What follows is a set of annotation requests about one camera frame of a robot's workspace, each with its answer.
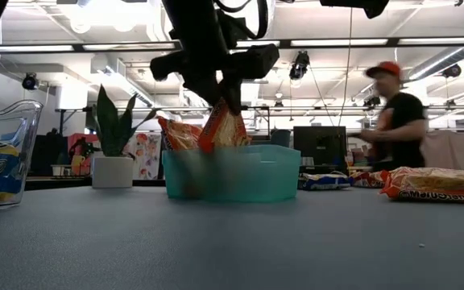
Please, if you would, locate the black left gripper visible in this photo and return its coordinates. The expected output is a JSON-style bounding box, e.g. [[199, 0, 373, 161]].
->
[[150, 43, 280, 116]]

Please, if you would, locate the orange chicken ramen pack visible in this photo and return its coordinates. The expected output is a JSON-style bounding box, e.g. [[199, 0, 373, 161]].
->
[[197, 97, 253, 156], [379, 166, 464, 205], [157, 115, 205, 152]]

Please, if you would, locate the red beef ramen pack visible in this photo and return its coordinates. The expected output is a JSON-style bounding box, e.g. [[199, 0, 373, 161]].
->
[[350, 169, 390, 189]]

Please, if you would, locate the ceiling light bar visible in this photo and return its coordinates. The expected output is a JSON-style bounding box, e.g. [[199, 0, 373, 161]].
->
[[0, 36, 464, 53]]

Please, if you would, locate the large grey-blue plastic bin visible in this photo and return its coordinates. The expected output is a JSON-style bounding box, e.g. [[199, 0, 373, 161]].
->
[[250, 128, 292, 148]]

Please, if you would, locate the floral patterned cloth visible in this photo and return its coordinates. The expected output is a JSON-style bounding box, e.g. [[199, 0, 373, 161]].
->
[[133, 132, 163, 180]]

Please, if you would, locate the small teal plastic bin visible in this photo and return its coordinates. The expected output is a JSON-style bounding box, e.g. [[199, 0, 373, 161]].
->
[[161, 144, 302, 203]]

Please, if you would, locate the black computer monitor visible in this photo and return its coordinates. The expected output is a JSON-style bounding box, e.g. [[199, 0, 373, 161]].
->
[[292, 125, 348, 174]]

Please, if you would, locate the person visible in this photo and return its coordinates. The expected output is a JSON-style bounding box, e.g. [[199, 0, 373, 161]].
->
[[355, 60, 429, 173]]

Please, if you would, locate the snake plant in white pot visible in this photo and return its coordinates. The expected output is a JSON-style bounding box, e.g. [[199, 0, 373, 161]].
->
[[91, 83, 161, 189]]

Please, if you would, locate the red box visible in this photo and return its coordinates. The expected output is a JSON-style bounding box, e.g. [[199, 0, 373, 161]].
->
[[67, 132, 98, 153]]

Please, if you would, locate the beige hanging cloth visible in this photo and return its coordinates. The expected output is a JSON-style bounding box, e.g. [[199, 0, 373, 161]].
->
[[420, 129, 464, 170]]

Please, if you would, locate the grey-blue table mat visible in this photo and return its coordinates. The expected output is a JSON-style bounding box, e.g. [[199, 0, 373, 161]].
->
[[0, 185, 464, 290]]

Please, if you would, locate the clear plastic bin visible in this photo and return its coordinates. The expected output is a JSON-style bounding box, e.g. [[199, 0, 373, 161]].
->
[[0, 99, 44, 210]]

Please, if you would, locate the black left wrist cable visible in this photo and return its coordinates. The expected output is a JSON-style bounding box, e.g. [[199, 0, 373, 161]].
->
[[214, 0, 269, 41]]

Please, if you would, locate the black aluminium table frame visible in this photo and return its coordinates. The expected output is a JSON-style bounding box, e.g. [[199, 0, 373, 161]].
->
[[24, 176, 354, 191]]

